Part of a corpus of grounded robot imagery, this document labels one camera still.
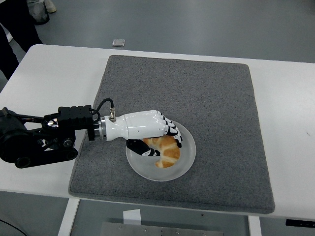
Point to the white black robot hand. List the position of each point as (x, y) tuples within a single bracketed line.
[(137, 125)]

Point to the golden croissant bread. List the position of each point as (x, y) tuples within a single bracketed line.
[(169, 152)]

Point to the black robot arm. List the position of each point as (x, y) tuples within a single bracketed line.
[(73, 118)]

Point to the pale grey round plate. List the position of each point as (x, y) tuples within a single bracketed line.
[(172, 172)]

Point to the silver square floor plate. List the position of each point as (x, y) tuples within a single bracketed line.
[(118, 42)]

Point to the grey felt mat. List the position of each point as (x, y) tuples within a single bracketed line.
[(209, 98)]

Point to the white paper label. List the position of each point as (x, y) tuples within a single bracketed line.
[(131, 216)]

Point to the white table leg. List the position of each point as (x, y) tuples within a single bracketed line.
[(254, 227), (69, 216)]

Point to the person's beige shoe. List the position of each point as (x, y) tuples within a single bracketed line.
[(50, 5)]

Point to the white desk foot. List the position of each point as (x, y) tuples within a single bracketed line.
[(8, 37)]

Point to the person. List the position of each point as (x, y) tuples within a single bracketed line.
[(14, 14)]

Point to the black table control box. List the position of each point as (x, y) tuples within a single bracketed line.
[(300, 222)]

